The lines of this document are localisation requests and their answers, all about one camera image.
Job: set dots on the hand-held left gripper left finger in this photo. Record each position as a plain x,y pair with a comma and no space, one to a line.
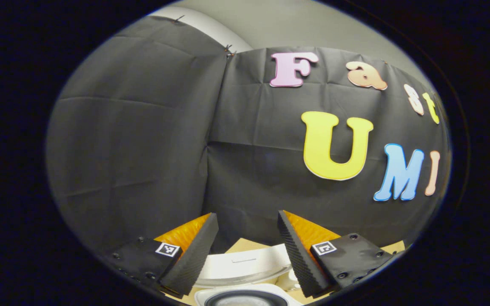
194,255

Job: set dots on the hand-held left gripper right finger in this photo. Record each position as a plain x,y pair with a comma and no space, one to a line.
300,259

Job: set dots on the white rice cooker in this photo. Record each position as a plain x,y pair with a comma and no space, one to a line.
245,265

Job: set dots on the black backdrop cloth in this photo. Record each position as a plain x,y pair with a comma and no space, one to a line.
249,170

